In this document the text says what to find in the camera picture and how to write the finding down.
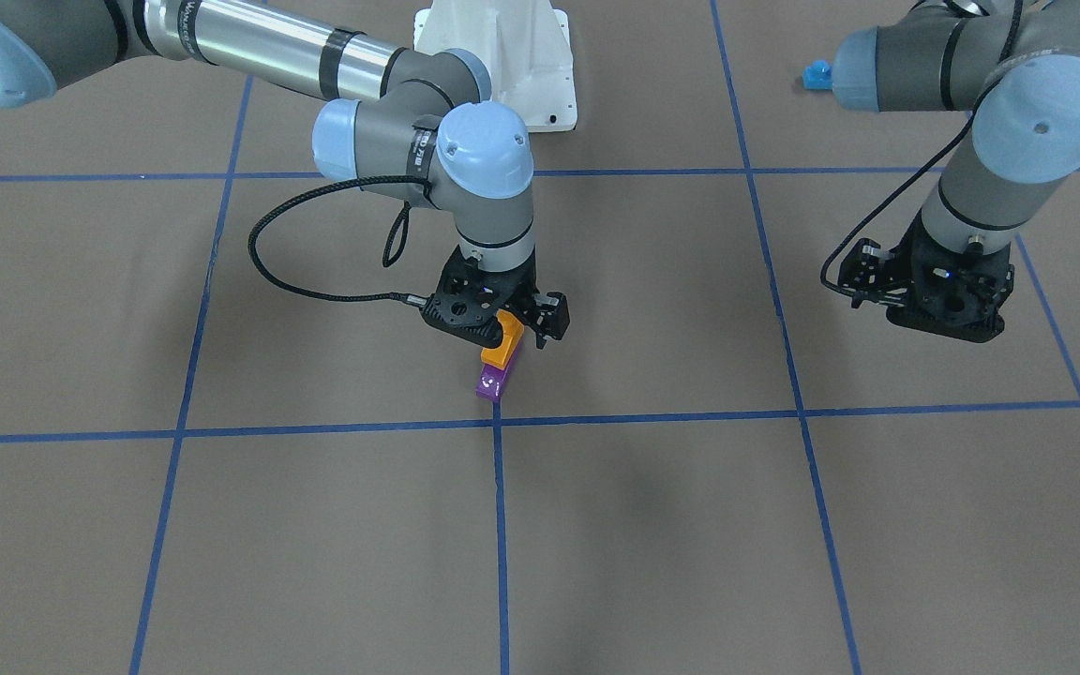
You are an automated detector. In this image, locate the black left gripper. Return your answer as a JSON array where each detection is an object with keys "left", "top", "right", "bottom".
[{"left": 837, "top": 217, "right": 1015, "bottom": 343}]

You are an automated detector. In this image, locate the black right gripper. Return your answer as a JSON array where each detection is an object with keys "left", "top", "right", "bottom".
[{"left": 420, "top": 247, "right": 570, "bottom": 350}]

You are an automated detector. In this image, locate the orange trapezoid block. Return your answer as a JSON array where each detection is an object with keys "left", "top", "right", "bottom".
[{"left": 480, "top": 310, "right": 526, "bottom": 372}]

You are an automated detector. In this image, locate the purple trapezoid block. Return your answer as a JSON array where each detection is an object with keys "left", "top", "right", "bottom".
[{"left": 474, "top": 352, "right": 522, "bottom": 402}]

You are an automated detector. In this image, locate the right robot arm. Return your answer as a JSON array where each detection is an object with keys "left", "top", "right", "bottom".
[{"left": 0, "top": 1, "right": 570, "bottom": 349}]

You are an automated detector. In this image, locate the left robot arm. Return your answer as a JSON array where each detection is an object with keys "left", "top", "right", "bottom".
[{"left": 821, "top": 1, "right": 1080, "bottom": 343}]

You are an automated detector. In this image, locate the long blue block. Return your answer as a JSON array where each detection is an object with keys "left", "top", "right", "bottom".
[{"left": 801, "top": 59, "right": 834, "bottom": 91}]

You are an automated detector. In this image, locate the brown paper table mat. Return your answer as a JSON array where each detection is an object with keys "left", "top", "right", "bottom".
[{"left": 0, "top": 1, "right": 1080, "bottom": 674}]

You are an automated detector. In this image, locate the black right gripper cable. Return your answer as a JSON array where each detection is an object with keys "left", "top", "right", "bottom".
[{"left": 247, "top": 174, "right": 433, "bottom": 306}]

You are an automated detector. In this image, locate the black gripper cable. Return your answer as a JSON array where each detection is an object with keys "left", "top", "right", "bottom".
[
  {"left": 819, "top": 0, "right": 1028, "bottom": 301},
  {"left": 247, "top": 174, "right": 433, "bottom": 306}
]

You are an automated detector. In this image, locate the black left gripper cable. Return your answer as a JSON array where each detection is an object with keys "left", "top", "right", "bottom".
[{"left": 819, "top": 0, "right": 1028, "bottom": 301}]

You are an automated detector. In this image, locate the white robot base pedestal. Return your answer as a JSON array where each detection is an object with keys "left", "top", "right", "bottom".
[{"left": 414, "top": 1, "right": 578, "bottom": 133}]

